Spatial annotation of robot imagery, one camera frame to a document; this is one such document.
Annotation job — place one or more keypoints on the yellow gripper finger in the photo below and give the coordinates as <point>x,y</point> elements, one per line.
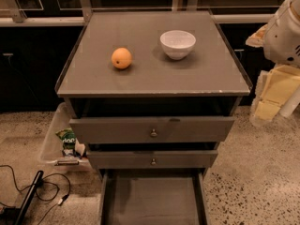
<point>256,39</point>
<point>277,92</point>

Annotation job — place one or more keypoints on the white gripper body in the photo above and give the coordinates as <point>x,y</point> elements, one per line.
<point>282,39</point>

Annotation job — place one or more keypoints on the orange fruit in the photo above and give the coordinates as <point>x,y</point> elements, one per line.
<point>121,58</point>

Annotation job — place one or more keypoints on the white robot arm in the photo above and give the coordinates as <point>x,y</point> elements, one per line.
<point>278,91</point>

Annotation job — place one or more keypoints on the grey top drawer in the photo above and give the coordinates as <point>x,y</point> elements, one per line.
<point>178,129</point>

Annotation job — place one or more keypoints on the grey drawer cabinet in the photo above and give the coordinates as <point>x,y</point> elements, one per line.
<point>208,82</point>

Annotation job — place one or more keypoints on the grey middle drawer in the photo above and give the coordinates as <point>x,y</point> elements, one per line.
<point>152,159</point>

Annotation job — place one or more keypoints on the grey open bottom drawer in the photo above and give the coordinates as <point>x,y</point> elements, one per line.
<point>153,197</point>

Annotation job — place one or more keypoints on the white ceramic bowl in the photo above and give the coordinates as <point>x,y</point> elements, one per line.
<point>177,44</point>

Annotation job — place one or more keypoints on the green snack bag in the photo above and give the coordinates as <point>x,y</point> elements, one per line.
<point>68,140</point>

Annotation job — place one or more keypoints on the clear plastic storage bin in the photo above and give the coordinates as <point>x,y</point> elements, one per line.
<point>51,149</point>

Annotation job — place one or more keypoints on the black bar device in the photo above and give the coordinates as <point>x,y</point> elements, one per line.
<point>28,198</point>

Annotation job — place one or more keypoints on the metal railing frame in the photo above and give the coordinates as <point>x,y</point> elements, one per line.
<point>79,12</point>

